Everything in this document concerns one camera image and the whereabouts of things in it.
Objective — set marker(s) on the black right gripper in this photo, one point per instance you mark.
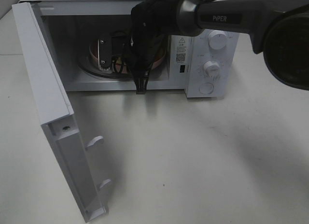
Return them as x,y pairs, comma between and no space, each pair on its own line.
152,20

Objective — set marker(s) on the pink round plate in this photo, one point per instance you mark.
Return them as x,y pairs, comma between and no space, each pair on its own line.
117,47

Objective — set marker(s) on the white microwave door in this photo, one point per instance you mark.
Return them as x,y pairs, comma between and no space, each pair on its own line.
56,115

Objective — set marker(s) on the white timer knob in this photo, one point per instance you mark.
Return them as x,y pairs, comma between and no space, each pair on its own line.
211,69

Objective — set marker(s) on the round white door button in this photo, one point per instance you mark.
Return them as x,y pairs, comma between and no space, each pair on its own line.
206,88

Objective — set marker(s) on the sandwich with lettuce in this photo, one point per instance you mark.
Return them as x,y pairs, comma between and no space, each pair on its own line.
117,62

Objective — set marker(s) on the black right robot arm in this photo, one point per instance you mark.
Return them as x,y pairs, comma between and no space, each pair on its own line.
279,29

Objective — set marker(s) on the white microwave oven body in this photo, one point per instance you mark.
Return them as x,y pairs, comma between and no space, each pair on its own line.
75,45

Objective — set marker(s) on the white warning label sticker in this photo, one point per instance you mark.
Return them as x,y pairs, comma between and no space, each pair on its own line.
181,48

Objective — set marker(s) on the upper white power knob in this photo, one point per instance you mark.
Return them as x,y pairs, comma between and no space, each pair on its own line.
217,39

